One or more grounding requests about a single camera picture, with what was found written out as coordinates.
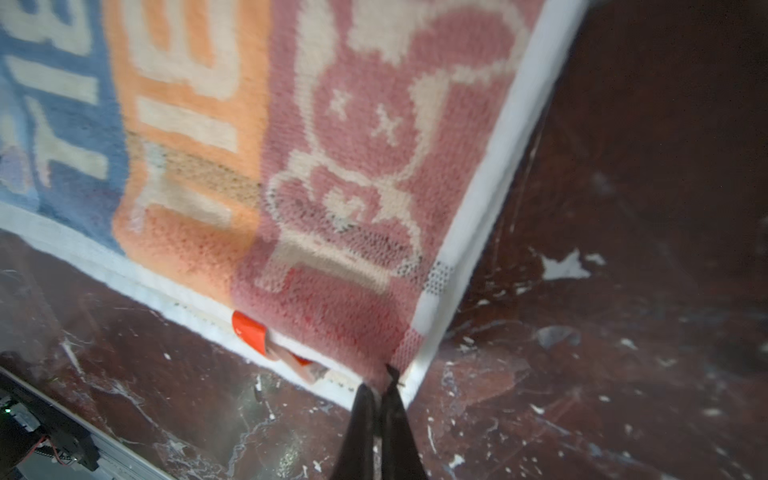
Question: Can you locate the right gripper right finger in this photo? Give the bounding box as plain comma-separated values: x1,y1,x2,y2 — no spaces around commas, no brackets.
380,364,428,480

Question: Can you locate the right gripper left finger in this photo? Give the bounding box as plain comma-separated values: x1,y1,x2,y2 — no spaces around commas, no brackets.
329,384,379,480

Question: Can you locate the right wired circuit board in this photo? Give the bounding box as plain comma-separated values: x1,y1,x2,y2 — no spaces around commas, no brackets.
1,377,100,479

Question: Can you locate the striped rabbit print towel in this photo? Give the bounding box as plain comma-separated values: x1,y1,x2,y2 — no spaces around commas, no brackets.
1,1,587,407

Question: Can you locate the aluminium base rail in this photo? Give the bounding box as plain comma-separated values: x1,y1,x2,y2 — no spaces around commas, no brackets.
1,369,171,479

